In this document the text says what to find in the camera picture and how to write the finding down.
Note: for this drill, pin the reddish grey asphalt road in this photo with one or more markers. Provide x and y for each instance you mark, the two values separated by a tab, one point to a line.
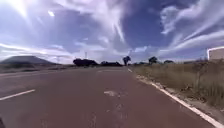
83	100

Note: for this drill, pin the dry grass verge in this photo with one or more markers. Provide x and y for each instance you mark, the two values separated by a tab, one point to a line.
180	78

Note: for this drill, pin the white road edge line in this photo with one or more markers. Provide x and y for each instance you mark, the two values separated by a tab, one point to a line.
180	101

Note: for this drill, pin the dark clump of trees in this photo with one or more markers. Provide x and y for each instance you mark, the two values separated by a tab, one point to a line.
93	62

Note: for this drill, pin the round dark tree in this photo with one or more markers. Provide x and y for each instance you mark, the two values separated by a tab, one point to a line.
152	60

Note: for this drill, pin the dark hill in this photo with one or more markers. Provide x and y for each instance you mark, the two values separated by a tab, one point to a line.
25	60

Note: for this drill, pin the lone tree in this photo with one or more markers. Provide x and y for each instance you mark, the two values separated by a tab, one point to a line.
126	60

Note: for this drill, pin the dry flat field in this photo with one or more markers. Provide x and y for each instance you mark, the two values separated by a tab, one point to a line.
23	67

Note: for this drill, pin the white dashed centre line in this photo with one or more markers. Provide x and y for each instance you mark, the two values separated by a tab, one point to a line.
16	94

